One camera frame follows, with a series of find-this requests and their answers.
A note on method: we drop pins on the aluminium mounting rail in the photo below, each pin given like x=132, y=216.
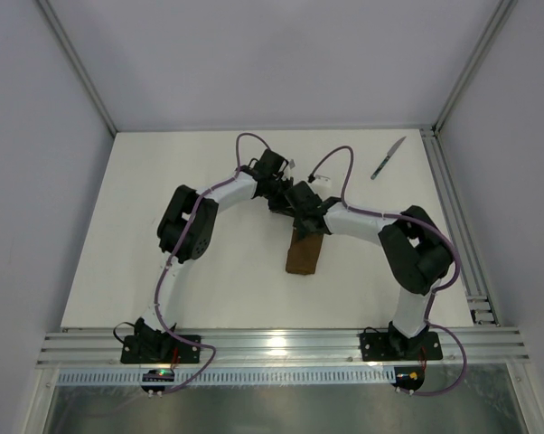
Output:
x=290, y=347

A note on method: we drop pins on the left aluminium frame post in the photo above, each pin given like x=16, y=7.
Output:
x=60, y=35

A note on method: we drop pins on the brown cloth napkin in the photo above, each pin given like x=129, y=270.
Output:
x=303, y=254

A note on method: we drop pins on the right side aluminium rail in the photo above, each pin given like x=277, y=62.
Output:
x=475, y=282

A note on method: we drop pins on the slotted cable duct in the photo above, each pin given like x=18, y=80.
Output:
x=227, y=376

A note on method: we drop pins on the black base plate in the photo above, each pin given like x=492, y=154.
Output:
x=392, y=346
x=184, y=348

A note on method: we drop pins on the aluminium frame post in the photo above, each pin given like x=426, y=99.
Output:
x=60, y=35
x=481, y=49

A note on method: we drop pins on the right aluminium frame post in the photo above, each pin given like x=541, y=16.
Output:
x=481, y=49

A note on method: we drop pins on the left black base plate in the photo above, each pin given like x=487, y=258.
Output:
x=184, y=348

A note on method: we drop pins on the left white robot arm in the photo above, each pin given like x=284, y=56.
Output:
x=184, y=234

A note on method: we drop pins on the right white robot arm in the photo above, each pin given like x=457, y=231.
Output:
x=419, y=257

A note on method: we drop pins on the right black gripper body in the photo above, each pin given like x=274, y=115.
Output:
x=308, y=223

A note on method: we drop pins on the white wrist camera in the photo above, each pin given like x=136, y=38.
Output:
x=289, y=169
x=320, y=183

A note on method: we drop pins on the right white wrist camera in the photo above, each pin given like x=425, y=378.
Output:
x=320, y=183

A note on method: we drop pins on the knife with green handle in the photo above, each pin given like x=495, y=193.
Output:
x=387, y=157

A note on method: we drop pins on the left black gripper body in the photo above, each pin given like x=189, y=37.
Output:
x=278, y=199

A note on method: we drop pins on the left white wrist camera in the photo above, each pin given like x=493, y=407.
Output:
x=289, y=169

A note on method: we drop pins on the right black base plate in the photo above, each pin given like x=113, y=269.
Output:
x=392, y=346

